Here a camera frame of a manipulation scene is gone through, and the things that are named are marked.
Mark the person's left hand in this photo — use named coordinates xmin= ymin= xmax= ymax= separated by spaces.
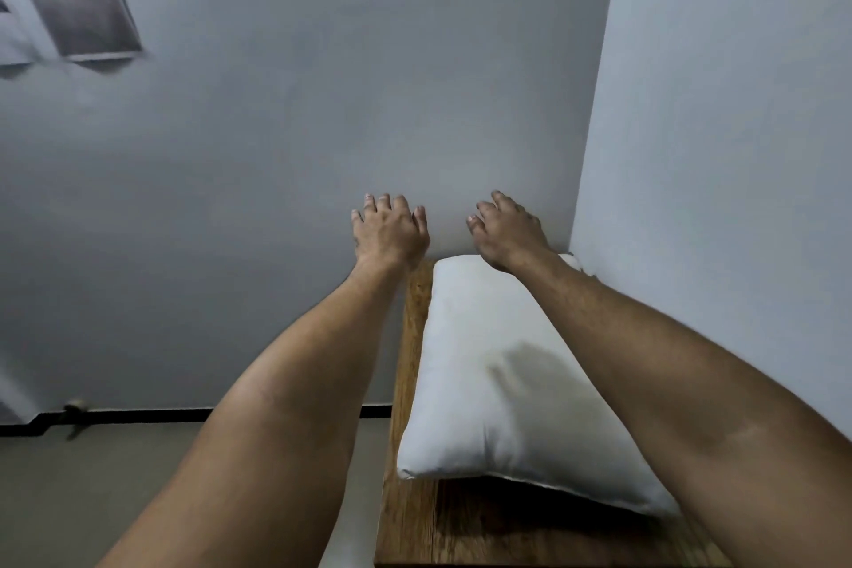
xmin=351 ymin=193 xmax=431 ymax=276

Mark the person's right hand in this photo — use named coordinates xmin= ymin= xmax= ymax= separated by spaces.
xmin=466 ymin=190 xmax=555 ymax=275

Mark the person's right forearm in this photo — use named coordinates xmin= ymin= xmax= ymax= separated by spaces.
xmin=506 ymin=248 xmax=852 ymax=568

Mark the person's left forearm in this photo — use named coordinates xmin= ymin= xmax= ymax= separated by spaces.
xmin=97 ymin=258 xmax=409 ymax=568

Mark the white pillow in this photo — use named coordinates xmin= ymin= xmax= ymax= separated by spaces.
xmin=396 ymin=252 xmax=681 ymax=518

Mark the black baseboard strip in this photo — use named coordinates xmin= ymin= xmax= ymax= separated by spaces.
xmin=0 ymin=404 xmax=394 ymax=438

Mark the brown wooden bench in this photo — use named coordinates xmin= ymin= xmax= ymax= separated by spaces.
xmin=373 ymin=258 xmax=733 ymax=568

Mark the small metal door stopper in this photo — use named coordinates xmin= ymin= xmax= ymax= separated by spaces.
xmin=61 ymin=397 xmax=92 ymax=442

